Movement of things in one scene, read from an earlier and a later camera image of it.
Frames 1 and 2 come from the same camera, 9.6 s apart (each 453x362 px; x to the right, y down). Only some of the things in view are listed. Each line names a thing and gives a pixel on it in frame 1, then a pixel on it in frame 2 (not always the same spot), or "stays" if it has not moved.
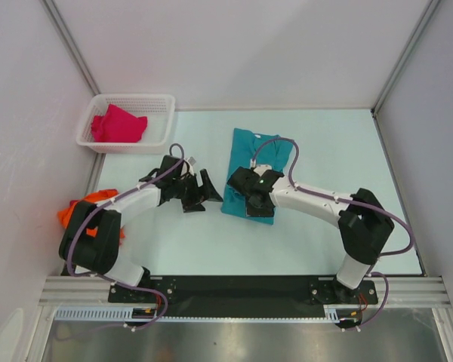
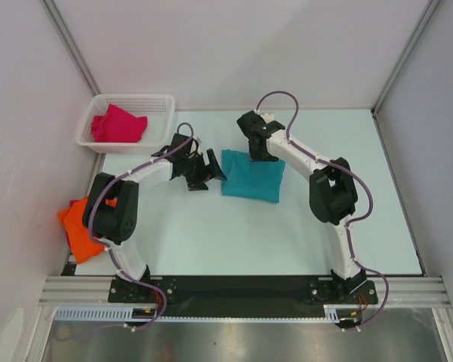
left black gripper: [200, 194] to [212, 171]
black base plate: [242, 297] stays
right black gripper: [252, 211] to [257, 157]
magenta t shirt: [118, 125] stays
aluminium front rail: [417, 291] stays
